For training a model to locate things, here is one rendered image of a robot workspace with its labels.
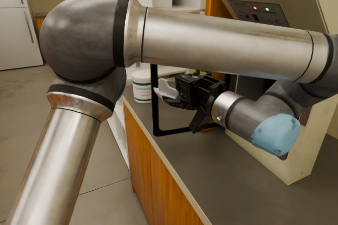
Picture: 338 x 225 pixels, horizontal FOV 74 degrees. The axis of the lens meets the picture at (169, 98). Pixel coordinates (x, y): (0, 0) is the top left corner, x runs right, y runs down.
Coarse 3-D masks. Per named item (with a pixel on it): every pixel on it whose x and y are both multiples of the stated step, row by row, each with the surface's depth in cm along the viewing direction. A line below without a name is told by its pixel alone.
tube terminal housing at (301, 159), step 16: (336, 96) 63; (320, 112) 62; (304, 128) 63; (320, 128) 66; (240, 144) 90; (304, 144) 66; (320, 144) 71; (272, 160) 76; (288, 160) 70; (304, 160) 70; (288, 176) 72; (304, 176) 75
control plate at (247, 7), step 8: (232, 0) 66; (232, 8) 70; (240, 8) 66; (248, 8) 63; (264, 8) 58; (272, 8) 56; (280, 8) 53; (240, 16) 70; (264, 16) 61; (272, 16) 59; (280, 16) 56; (272, 24) 62; (280, 24) 59; (288, 24) 57
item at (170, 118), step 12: (168, 72) 77; (180, 72) 78; (192, 72) 79; (204, 72) 81; (216, 72) 82; (168, 84) 79; (180, 96) 82; (168, 108) 83; (180, 108) 85; (168, 120) 86; (180, 120) 87
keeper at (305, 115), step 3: (312, 105) 60; (306, 108) 61; (309, 108) 61; (303, 111) 62; (306, 111) 62; (309, 111) 61; (303, 114) 63; (306, 114) 62; (309, 114) 61; (300, 117) 64; (303, 117) 63; (306, 117) 62; (300, 120) 64; (303, 120) 63; (306, 120) 62; (300, 123) 64; (303, 123) 63; (306, 123) 62
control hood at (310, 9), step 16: (224, 0) 69; (240, 0) 63; (256, 0) 58; (272, 0) 53; (288, 0) 49; (304, 0) 46; (320, 0) 44; (336, 0) 46; (288, 16) 54; (304, 16) 50; (320, 16) 47; (336, 16) 48; (320, 32) 51; (336, 32) 51
